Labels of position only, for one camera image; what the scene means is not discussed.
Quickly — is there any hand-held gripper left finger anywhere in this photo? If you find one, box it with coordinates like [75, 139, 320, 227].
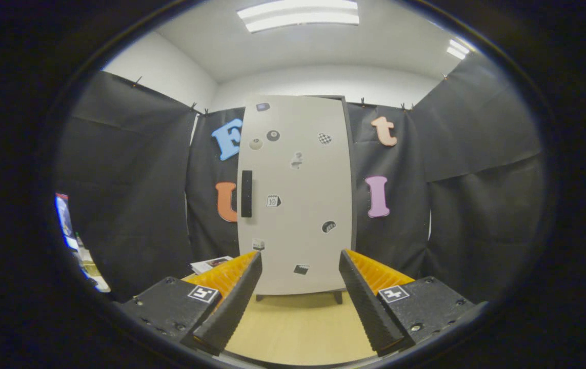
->
[117, 250, 263, 356]

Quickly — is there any white cover book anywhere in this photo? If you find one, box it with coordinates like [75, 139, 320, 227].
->
[190, 256, 234, 275]

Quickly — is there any long ceiling light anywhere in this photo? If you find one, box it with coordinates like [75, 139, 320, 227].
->
[236, 0, 360, 34]

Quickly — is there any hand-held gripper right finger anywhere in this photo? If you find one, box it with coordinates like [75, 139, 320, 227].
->
[339, 249, 478, 358]

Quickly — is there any small ceiling light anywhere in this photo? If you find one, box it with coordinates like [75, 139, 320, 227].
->
[447, 38, 473, 60]

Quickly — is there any black backdrop cloth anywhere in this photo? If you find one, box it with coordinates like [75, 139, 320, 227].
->
[56, 51, 544, 303]

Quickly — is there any grey shoe cabinet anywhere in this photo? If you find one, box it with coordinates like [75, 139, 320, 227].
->
[236, 95, 359, 304]

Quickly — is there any black door handle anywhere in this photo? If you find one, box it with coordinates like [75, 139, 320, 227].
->
[241, 170, 253, 218]

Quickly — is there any computer monitor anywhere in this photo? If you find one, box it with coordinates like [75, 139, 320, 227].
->
[55, 193, 78, 250]

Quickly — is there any white shoe cabinet door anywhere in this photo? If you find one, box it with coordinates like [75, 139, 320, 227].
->
[236, 95, 353, 296]

